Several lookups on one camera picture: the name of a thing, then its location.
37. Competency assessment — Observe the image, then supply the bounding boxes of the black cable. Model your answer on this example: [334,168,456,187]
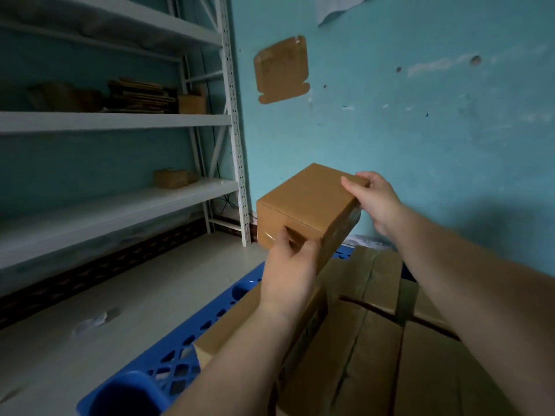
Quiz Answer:
[214,196,257,223]

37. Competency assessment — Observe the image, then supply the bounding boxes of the stack of flat cardboard sheets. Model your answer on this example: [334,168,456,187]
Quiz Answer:
[105,78,178,114]

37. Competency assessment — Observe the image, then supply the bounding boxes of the flat cardboard piece on wall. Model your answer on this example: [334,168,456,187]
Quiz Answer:
[254,36,311,104]

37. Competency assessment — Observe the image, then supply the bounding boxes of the person's right hand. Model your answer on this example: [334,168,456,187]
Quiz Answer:
[341,171,412,238]

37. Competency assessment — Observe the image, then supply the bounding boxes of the small cardboard box on shelf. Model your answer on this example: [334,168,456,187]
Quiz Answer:
[153,168,198,190]
[178,84,210,115]

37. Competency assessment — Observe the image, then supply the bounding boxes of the person's left forearm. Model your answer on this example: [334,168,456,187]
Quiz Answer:
[167,302,307,416]

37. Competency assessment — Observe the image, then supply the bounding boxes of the white metal shelving rack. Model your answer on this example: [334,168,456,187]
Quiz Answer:
[0,0,252,299]

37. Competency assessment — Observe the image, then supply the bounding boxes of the blue plastic pallet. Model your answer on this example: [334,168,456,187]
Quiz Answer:
[77,243,417,416]

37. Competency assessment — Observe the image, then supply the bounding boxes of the white paper sheet on wall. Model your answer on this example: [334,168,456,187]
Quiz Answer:
[313,0,367,25]

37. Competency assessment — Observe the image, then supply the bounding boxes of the small brown cardboard box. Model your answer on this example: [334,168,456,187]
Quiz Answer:
[256,163,370,273]

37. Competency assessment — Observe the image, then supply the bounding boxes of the person's left hand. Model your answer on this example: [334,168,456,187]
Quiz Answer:
[258,227,323,322]

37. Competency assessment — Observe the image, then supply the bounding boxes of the white paper scrap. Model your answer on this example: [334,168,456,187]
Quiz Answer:
[74,308,120,338]

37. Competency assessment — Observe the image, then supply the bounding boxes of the person's right forearm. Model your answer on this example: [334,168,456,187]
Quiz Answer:
[387,211,555,416]

